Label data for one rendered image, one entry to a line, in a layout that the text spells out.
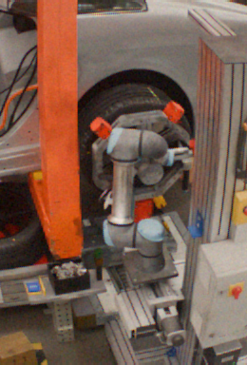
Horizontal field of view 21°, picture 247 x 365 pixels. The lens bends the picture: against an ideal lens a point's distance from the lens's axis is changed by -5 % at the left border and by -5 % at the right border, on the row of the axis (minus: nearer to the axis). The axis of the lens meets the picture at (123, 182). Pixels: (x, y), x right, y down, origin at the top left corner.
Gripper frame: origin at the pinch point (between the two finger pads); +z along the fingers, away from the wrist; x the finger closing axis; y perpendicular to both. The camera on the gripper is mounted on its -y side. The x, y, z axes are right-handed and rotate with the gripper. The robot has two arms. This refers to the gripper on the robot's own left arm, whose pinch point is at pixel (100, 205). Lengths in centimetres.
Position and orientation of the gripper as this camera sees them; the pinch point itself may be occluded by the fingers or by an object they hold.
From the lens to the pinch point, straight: 350.1
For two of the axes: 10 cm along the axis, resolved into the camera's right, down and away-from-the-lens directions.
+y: 8.0, 5.4, 2.6
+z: -5.6, 8.3, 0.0
